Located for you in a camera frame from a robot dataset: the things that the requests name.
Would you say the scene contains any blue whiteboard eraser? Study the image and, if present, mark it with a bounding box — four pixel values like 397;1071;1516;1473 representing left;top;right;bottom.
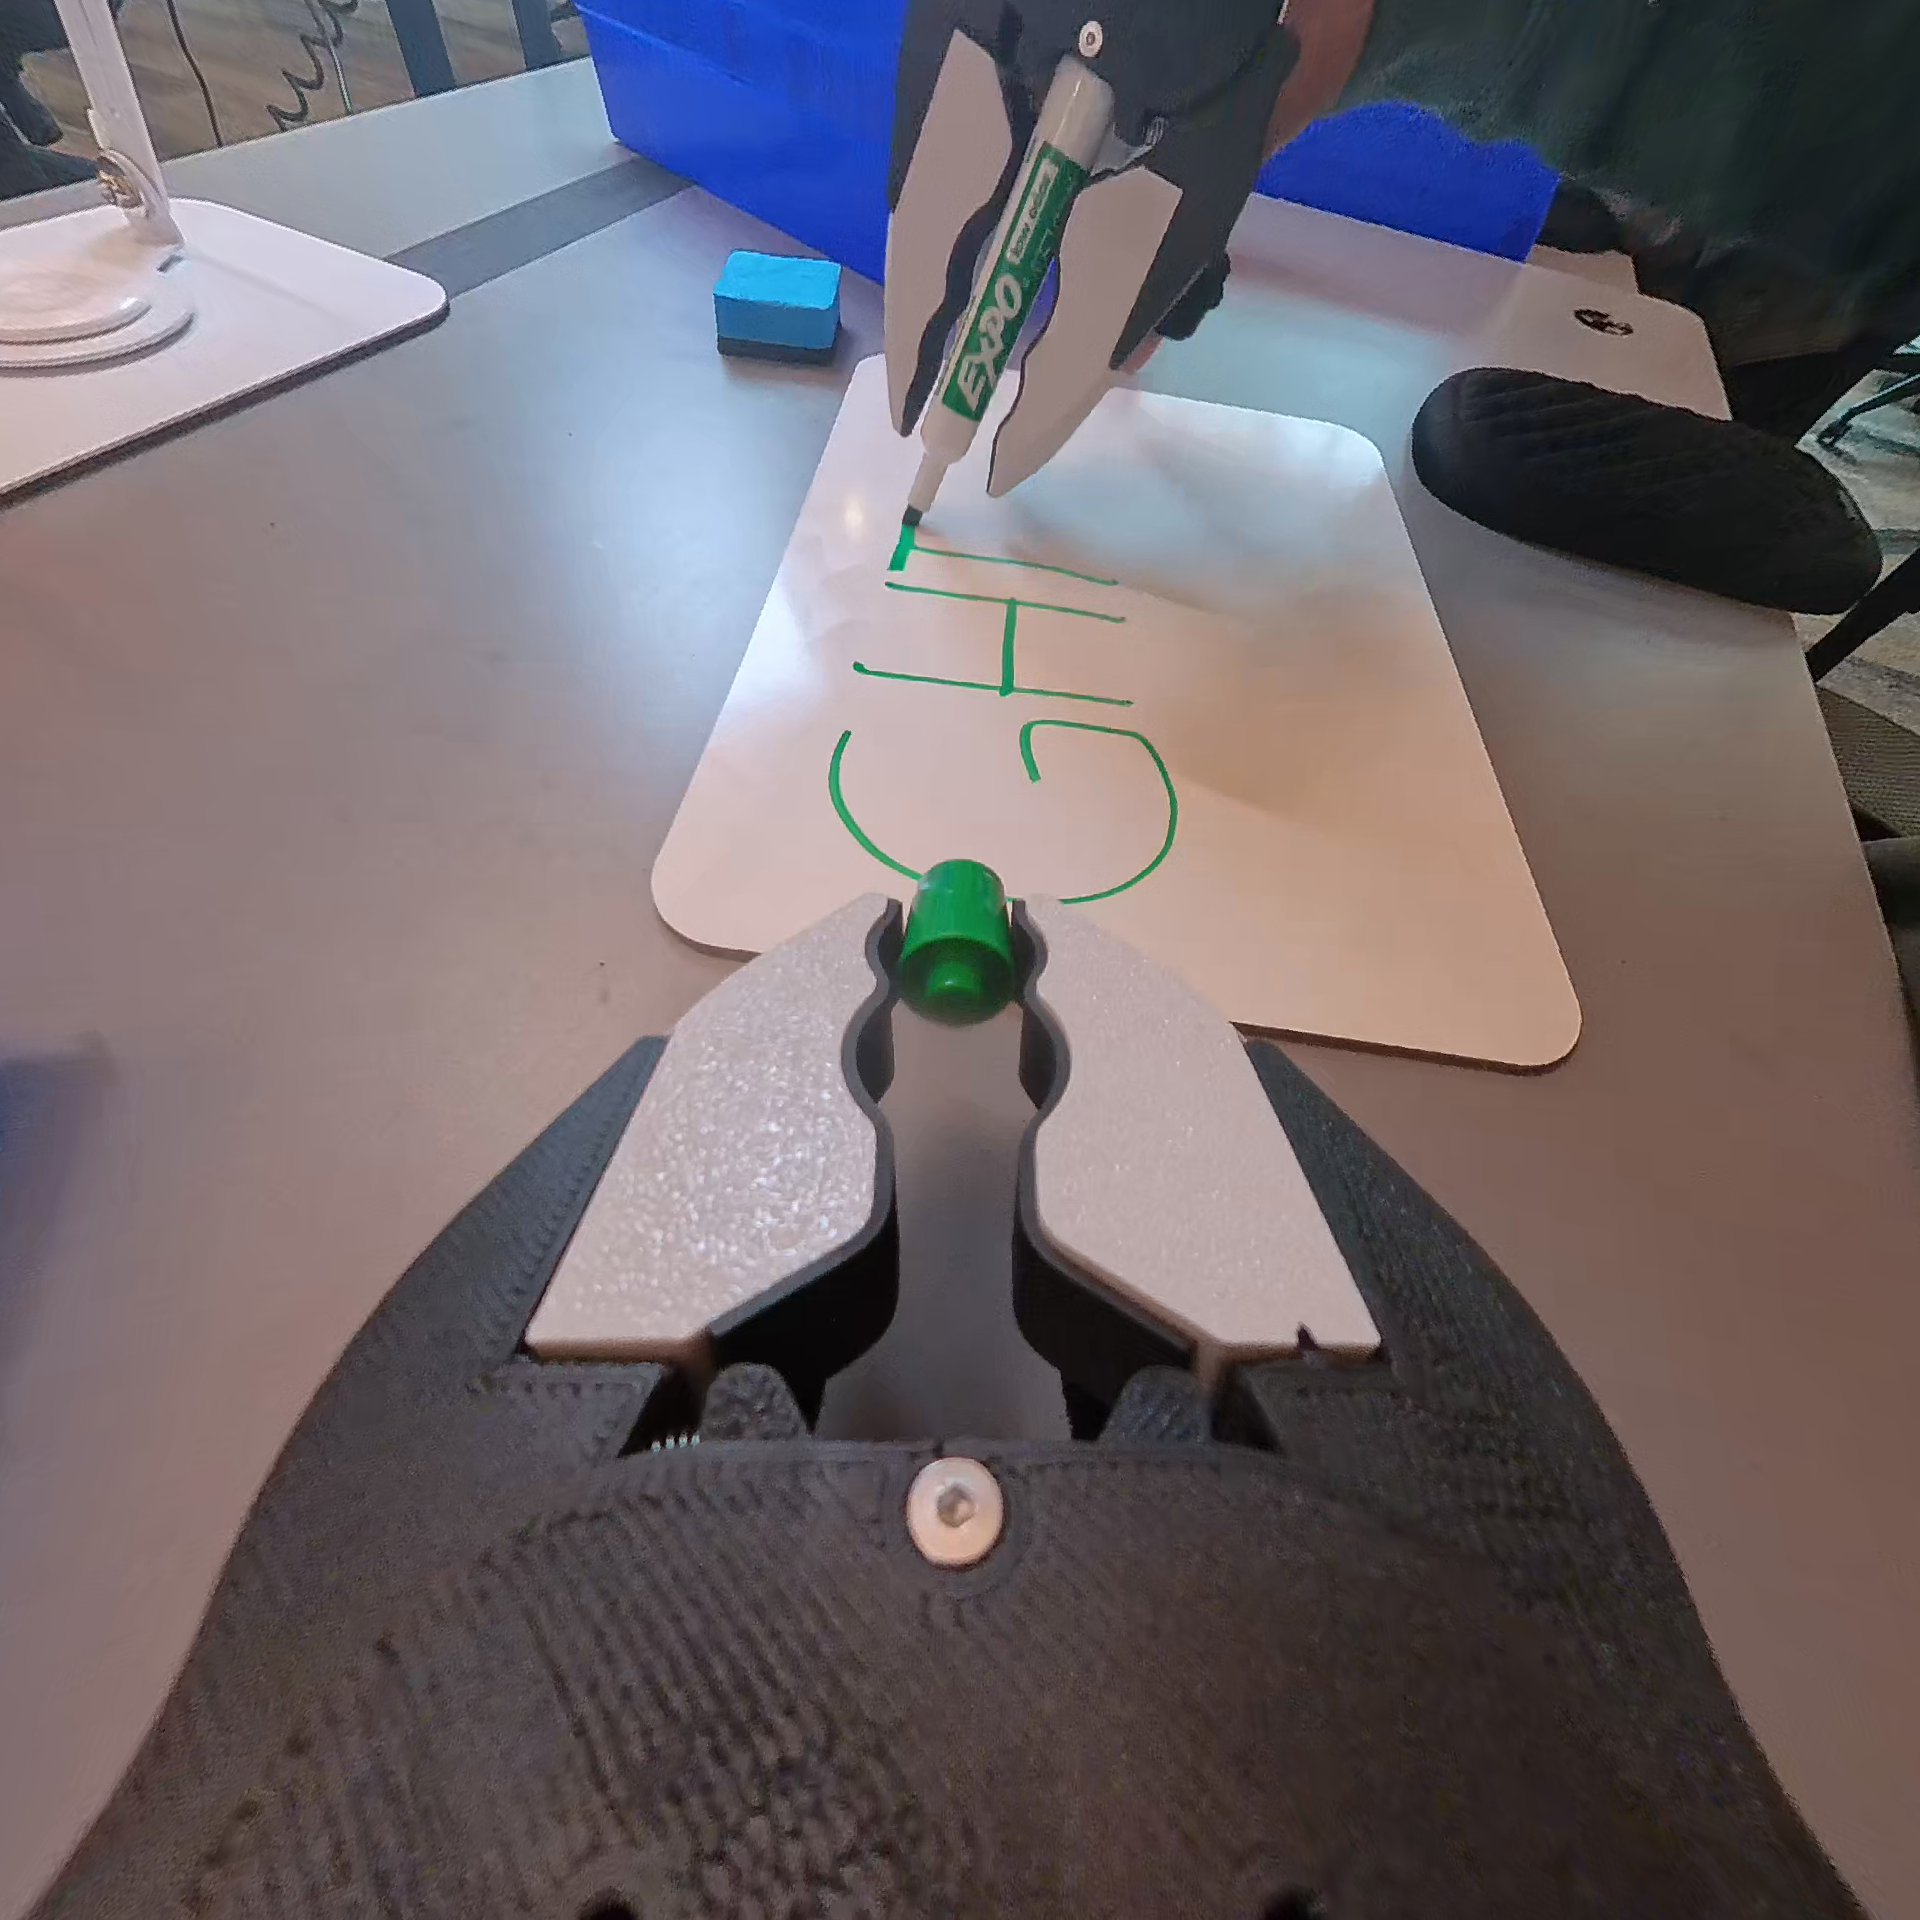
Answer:
710;249;849;362

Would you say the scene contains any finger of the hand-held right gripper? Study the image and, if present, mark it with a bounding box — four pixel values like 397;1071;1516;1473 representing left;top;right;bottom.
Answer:
879;36;1047;482
991;129;1195;497

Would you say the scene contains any blue plastic bin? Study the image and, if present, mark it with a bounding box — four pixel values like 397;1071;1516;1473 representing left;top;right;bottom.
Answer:
1247;101;1567;260
575;0;921;287

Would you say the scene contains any green marker cap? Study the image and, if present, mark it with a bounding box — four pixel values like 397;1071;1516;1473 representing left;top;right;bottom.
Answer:
898;855;1025;1025

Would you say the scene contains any green dry-erase marker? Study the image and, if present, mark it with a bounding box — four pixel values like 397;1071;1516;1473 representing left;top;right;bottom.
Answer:
908;62;1121;506

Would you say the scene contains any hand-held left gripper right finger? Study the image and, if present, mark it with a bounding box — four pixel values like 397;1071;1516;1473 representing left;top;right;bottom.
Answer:
1014;897;1387;1387

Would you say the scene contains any white whiteboard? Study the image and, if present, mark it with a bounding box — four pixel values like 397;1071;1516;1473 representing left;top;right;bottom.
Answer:
651;353;1583;1069

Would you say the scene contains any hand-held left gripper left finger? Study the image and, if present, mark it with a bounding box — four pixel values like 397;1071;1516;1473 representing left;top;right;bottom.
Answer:
526;891;902;1383

